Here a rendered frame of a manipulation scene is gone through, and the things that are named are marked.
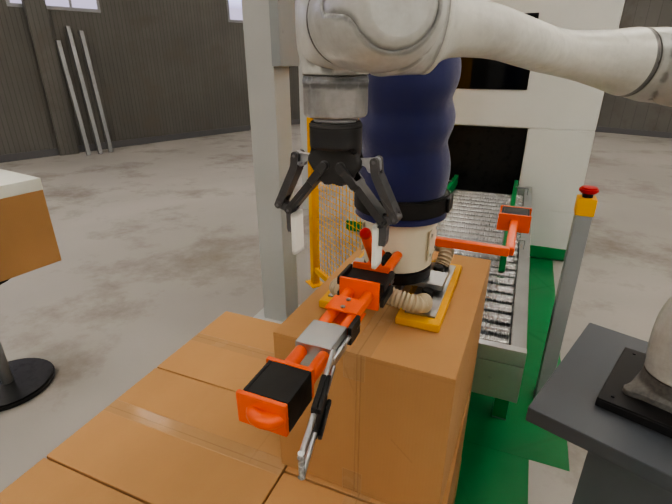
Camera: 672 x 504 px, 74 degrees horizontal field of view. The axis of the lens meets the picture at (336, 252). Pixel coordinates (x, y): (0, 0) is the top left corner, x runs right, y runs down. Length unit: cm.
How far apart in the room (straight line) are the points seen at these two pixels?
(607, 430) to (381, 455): 50
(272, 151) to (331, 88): 182
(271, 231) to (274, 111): 66
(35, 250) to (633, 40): 227
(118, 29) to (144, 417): 857
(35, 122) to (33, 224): 674
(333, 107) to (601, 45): 40
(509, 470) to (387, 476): 102
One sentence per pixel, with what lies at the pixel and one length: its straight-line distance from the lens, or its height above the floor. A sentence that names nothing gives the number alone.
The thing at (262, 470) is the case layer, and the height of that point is 54.
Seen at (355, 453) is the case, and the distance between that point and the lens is 111.
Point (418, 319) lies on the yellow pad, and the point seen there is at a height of 97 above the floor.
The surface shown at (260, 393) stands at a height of 110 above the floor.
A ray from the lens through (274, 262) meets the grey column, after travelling 262.
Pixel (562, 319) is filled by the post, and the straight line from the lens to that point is 220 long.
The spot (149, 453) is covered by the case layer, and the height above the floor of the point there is 54.
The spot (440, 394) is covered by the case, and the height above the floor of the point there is 90.
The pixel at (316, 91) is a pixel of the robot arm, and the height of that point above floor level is 146.
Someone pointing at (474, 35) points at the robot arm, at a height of 152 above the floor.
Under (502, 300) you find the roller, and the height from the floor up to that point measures 53.
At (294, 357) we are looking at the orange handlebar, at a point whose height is 108.
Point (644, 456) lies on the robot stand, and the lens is 118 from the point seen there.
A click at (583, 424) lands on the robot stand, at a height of 75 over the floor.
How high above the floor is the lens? 149
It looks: 23 degrees down
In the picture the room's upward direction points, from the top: straight up
